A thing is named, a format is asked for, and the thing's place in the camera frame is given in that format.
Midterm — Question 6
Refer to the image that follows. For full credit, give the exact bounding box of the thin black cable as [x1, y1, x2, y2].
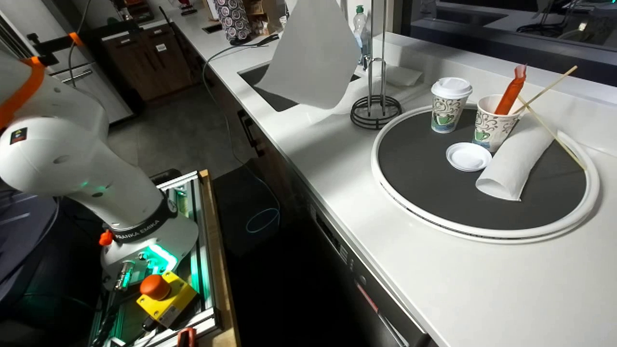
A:
[200, 36, 279, 105]

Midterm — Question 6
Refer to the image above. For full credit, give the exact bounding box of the black under-counter appliance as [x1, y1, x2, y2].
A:
[306, 196, 439, 347]

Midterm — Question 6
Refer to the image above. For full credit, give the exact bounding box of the black white patterned container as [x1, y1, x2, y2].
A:
[210, 0, 254, 47]

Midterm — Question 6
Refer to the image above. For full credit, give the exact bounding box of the aluminium robot cart wooden edge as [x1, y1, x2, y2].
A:
[88, 169, 242, 347]

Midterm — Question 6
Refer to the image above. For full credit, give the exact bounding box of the open printed paper cup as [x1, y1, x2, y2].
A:
[472, 95, 526, 155]

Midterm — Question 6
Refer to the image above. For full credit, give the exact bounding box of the round black tray white rim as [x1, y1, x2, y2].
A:
[368, 105, 603, 246]

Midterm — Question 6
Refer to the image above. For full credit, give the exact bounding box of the silver wire towel stand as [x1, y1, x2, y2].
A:
[348, 0, 404, 132]

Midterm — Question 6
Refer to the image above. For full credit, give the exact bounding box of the yellow emergency stop box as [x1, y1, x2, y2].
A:
[134, 273, 200, 331]

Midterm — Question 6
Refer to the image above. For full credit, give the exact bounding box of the dark inset counter sink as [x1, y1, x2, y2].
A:
[236, 63, 362, 117]

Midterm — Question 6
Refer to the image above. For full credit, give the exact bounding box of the white floor cabinet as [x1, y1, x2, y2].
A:
[17, 0, 134, 126]

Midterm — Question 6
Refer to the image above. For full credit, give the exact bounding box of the clear bottle green cap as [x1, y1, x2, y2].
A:
[350, 5, 373, 55]

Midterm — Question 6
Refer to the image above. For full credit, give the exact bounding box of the white paper towel sheet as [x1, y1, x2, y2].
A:
[254, 0, 364, 113]

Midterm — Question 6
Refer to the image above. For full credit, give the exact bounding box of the white lidded paper cup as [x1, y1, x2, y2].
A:
[427, 76, 474, 136]

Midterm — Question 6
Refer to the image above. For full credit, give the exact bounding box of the thin wooden chopstick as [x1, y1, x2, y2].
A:
[512, 64, 580, 117]
[522, 105, 587, 172]

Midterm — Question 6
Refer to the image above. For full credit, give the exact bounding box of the brown wooden cabinet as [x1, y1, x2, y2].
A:
[94, 22, 198, 105]

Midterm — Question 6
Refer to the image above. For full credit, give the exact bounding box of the curled white paper towel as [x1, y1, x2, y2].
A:
[474, 115, 555, 203]

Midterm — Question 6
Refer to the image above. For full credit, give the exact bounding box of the orange plastic utensil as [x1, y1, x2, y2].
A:
[493, 64, 528, 118]

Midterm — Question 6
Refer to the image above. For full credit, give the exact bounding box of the black bin blue ring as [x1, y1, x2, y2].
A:
[210, 163, 285, 261]

